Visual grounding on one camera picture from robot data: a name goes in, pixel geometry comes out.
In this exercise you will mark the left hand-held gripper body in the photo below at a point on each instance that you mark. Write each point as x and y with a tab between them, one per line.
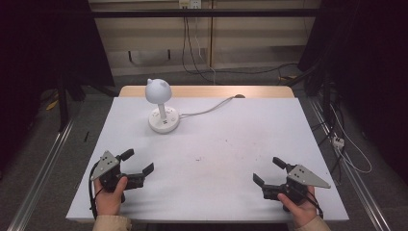
107	165

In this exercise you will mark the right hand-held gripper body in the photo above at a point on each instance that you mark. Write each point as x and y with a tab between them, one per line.
300	179

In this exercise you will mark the person's right hand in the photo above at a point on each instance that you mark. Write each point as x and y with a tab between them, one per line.
301	211

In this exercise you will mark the person's left hand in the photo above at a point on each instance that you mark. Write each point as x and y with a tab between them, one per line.
109	200

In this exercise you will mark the white power strip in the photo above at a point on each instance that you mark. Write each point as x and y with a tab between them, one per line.
338	141

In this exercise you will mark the white table mat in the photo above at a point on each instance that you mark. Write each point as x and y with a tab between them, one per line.
224	154

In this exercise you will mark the white eared desk lamp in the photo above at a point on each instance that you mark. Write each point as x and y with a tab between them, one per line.
162	107

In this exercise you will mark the black metal stand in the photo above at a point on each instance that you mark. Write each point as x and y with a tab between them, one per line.
63	106

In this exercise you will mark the black curtain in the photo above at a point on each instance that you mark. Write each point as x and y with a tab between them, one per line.
41	48
369	64

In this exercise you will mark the black horizontal bar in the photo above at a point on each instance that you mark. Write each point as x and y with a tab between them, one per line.
205	12

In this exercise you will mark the aluminium floor rail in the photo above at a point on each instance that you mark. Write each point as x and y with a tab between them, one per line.
352	179
40	179

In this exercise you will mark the white wall socket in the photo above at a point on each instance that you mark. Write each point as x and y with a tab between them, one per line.
190	4

